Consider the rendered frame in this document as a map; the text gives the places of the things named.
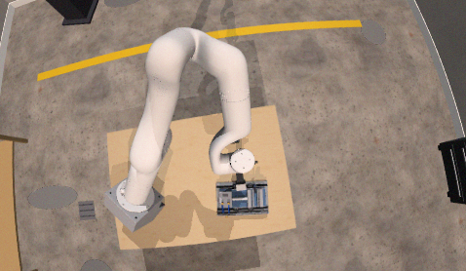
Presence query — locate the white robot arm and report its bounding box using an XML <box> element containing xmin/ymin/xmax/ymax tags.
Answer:
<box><xmin>116</xmin><ymin>27</ymin><xmax>254</xmax><ymax>213</ymax></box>

